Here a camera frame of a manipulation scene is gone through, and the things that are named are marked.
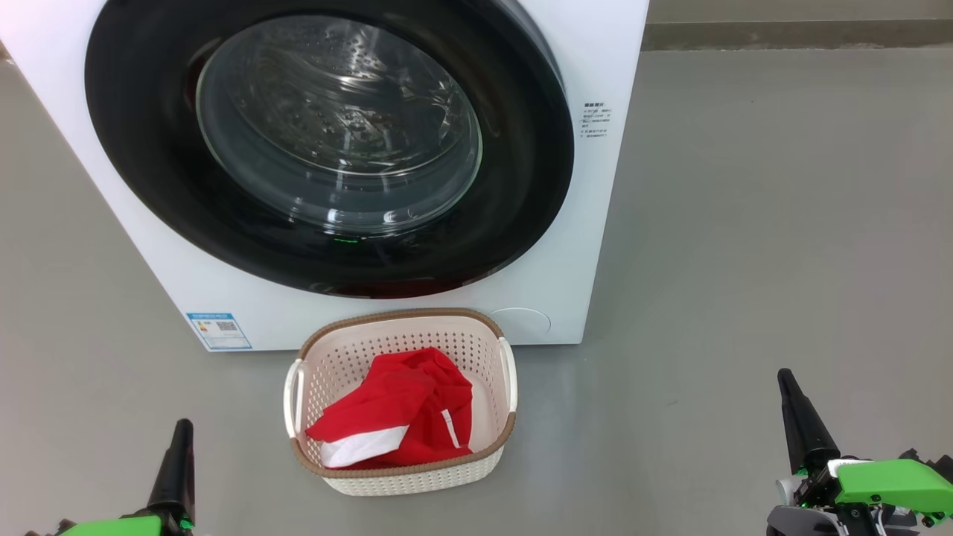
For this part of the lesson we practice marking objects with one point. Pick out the blue energy label sticker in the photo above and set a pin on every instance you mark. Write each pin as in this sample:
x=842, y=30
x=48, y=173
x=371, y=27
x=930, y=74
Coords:
x=220, y=332

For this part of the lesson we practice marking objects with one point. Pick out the round white filter cover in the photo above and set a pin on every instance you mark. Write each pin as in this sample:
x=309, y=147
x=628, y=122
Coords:
x=521, y=325

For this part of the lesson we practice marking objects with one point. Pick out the cream basket with brown rim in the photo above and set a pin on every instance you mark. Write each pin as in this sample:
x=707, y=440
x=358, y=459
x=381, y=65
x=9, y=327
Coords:
x=409, y=480

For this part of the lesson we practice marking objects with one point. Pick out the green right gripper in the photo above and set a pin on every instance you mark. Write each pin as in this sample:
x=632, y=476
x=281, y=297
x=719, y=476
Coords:
x=893, y=484

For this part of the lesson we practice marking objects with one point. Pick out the white front-load washing machine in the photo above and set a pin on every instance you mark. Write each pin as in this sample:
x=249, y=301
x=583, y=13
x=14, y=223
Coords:
x=595, y=223

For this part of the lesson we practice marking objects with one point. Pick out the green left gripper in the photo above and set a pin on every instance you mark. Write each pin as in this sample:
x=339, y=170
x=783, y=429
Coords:
x=126, y=528

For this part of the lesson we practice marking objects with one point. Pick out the steel washing machine drum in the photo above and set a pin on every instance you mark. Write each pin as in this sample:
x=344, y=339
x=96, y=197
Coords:
x=335, y=112

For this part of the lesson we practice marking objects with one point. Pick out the black round glass washer door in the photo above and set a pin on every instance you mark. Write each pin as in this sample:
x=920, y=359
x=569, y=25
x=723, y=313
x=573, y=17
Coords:
x=149, y=186

